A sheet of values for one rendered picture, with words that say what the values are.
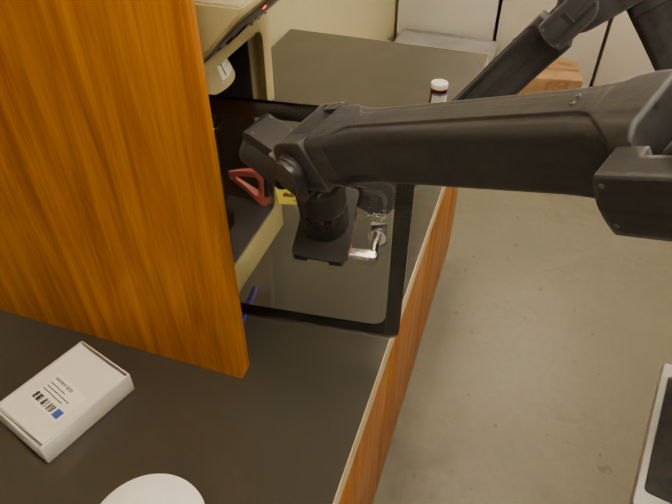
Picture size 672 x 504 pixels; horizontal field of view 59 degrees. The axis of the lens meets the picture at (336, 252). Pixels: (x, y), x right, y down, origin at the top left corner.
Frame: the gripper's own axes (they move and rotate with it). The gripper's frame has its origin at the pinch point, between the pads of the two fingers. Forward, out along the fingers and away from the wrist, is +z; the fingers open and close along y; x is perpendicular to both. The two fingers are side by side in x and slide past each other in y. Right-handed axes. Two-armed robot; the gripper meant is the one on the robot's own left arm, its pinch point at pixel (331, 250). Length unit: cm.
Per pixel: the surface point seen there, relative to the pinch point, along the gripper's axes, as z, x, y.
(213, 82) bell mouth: -3.1, -23.0, -22.9
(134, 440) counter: 16.0, -25.2, 28.7
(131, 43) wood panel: -27.4, -21.2, -8.3
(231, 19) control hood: -25.1, -12.6, -15.0
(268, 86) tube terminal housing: 9.0, -18.9, -32.7
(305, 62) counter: 74, -34, -94
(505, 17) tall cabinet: 199, 38, -249
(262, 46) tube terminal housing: 2.0, -19.4, -35.3
